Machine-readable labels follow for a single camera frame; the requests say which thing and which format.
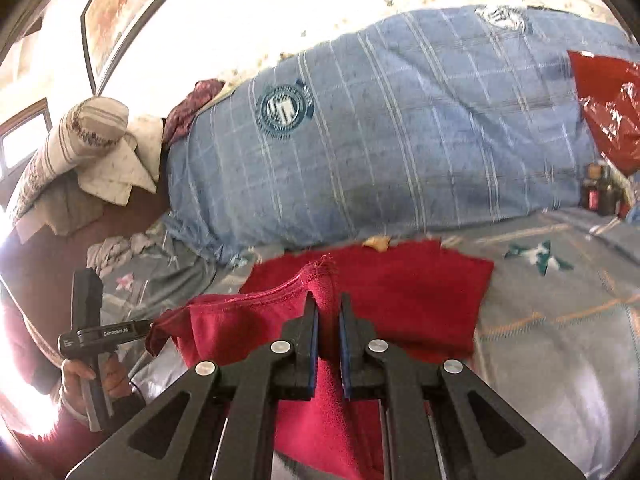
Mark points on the grey printed bed sheet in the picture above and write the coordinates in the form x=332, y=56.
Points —
x=550, y=340

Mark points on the blue plaid pillow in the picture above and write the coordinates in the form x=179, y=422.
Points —
x=400, y=135

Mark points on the dark red patterned cloth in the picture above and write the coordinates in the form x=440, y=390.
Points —
x=192, y=105

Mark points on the striped pillow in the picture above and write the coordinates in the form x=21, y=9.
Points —
x=65, y=145

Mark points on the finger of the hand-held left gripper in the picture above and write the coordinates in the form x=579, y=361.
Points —
x=144, y=329

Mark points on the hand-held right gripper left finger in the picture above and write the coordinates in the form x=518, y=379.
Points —
x=312, y=355

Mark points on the person's left hand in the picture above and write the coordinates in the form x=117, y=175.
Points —
x=117, y=375

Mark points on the framed wall picture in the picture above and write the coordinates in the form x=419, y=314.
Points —
x=125, y=5

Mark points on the wooden window frame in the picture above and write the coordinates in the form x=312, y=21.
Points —
x=22, y=140

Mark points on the red fleece sweater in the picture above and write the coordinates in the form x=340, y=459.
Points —
x=400, y=280

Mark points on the red plastic bag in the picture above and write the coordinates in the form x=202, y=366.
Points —
x=610, y=110

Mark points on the cream folded cloth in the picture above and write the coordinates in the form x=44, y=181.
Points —
x=130, y=160

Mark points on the light crumpled cloth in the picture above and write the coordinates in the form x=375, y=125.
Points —
x=120, y=251

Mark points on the dark glass bottle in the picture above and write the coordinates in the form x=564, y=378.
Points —
x=611, y=195
x=591, y=192

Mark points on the person's left forearm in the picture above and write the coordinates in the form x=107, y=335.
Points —
x=65, y=447

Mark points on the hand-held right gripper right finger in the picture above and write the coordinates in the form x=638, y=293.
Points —
x=345, y=360

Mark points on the grey folded cloth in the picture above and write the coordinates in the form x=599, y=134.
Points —
x=65, y=210

